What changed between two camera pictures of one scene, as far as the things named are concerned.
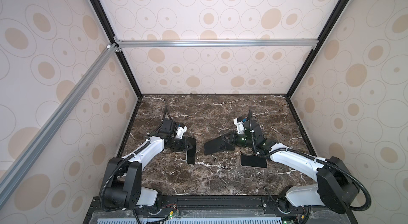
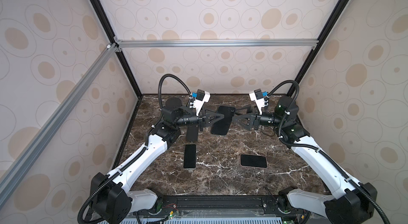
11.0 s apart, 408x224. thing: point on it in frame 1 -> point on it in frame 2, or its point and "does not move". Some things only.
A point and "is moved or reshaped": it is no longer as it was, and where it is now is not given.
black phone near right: (253, 161) does not move
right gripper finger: (228, 137) -> (246, 121)
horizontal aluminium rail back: (213, 42) does not move
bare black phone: (191, 153) is moved or reshaped
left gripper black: (182, 147) -> (203, 120)
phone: (217, 145) -> (192, 133)
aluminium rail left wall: (17, 169) does not move
